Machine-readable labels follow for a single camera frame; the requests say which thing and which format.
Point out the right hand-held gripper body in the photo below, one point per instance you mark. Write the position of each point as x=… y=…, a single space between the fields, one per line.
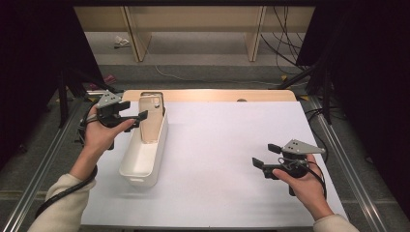
x=299 y=147

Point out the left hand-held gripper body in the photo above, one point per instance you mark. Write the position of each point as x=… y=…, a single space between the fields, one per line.
x=108 y=100

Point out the beige phone case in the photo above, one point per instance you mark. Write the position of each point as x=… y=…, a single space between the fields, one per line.
x=151 y=119

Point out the white plastic bin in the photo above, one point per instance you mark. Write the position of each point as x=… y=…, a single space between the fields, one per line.
x=141 y=164

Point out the person's left hand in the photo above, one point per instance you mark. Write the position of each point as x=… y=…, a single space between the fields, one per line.
x=96 y=135

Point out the person's right hand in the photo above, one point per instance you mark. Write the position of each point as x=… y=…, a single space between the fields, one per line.
x=306 y=190

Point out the pink thing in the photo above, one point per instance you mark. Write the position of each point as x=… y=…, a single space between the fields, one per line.
x=109 y=79

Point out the white table sheet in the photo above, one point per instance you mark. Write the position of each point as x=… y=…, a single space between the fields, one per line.
x=225 y=180

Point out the black tripod stand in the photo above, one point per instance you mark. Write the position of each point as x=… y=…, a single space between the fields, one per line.
x=326 y=96
x=64 y=96

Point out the crumpled white paper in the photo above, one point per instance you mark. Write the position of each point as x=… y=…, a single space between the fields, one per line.
x=121 y=41

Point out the black curtain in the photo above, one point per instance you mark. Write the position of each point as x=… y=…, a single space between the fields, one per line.
x=32 y=64
x=370 y=80

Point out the light wooden shelf unit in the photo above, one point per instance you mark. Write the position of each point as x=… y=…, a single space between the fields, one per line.
x=193 y=19

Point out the metal floor rail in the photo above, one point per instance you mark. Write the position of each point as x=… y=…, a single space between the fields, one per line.
x=354 y=180
x=32 y=193

